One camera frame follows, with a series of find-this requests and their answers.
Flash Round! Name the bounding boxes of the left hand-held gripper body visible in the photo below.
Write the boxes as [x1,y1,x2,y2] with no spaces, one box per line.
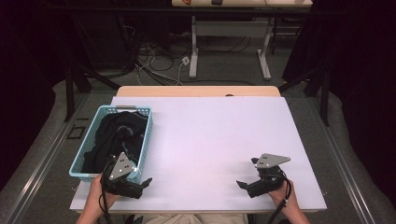
[101,151,145,200]

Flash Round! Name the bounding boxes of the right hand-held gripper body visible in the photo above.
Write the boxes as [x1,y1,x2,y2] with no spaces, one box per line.
[247,152,291,199]

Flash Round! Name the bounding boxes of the black cloth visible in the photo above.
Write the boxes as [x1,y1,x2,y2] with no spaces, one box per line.
[81,110,149,175]

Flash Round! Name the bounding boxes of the light blue plastic basket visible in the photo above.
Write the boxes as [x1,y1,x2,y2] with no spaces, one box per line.
[68,105,154,184]

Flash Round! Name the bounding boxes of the person's right hand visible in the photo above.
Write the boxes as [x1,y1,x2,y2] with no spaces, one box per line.
[268,179,301,217]

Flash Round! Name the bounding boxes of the person's left hand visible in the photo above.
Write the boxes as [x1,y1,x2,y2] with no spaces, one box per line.
[89,173,121,217]

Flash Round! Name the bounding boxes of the person's beige trousers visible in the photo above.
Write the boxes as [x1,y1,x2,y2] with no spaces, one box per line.
[140,213,249,224]

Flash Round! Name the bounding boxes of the black metal stand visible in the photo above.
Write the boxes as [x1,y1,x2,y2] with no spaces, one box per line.
[63,60,121,123]
[277,64,332,128]

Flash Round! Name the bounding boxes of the black curtain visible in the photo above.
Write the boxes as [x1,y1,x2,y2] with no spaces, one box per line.
[281,0,396,200]
[0,0,76,192]

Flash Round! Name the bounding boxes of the white desk with metal legs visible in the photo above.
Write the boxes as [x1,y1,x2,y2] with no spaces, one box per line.
[171,0,314,81]

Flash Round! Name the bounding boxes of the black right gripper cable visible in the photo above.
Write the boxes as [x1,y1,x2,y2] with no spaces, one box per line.
[266,177,294,224]

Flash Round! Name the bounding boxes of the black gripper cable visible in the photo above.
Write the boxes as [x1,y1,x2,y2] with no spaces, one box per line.
[266,177,294,224]
[98,158,117,224]

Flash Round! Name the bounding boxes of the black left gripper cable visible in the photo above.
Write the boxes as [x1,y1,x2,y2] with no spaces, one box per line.
[98,158,117,224]

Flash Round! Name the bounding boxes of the tangle of floor cables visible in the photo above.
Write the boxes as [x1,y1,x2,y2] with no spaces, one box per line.
[122,24,253,87]

